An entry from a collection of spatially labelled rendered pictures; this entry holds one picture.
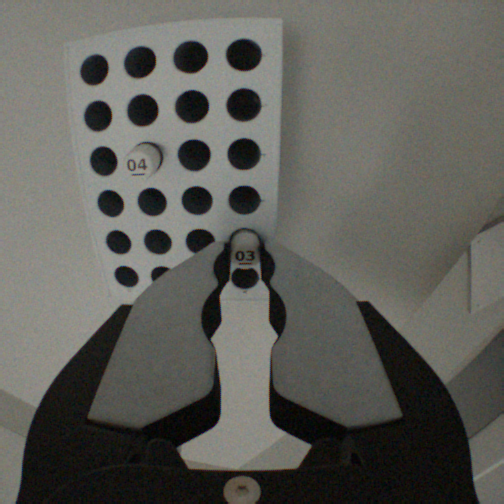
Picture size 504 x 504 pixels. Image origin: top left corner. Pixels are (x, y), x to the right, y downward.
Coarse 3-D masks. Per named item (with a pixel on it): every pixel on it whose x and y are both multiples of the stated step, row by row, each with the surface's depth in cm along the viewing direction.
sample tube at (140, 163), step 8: (144, 144) 12; (152, 144) 12; (136, 152) 11; (144, 152) 11; (152, 152) 11; (160, 152) 12; (128, 160) 11; (136, 160) 11; (144, 160) 11; (152, 160) 11; (160, 160) 12; (128, 168) 11; (136, 168) 11; (144, 168) 11; (152, 168) 11; (128, 176) 11; (136, 176) 11; (144, 176) 11
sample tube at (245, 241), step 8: (240, 232) 13; (248, 232) 16; (232, 240) 13; (240, 240) 13; (248, 240) 13; (256, 240) 13; (232, 248) 13; (240, 248) 13; (248, 248) 13; (256, 248) 13; (232, 256) 13; (240, 256) 13; (248, 256) 13; (256, 256) 13; (240, 264) 13; (248, 264) 13; (256, 264) 13
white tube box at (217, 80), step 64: (64, 64) 10; (128, 64) 10; (192, 64) 13; (256, 64) 13; (128, 128) 11; (192, 128) 11; (256, 128) 11; (128, 192) 13; (192, 192) 15; (256, 192) 15; (128, 256) 14
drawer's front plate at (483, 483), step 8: (488, 472) 16; (496, 472) 16; (480, 480) 15; (488, 480) 15; (496, 480) 15; (480, 488) 14; (488, 488) 14; (496, 488) 14; (480, 496) 13; (488, 496) 13; (496, 496) 13
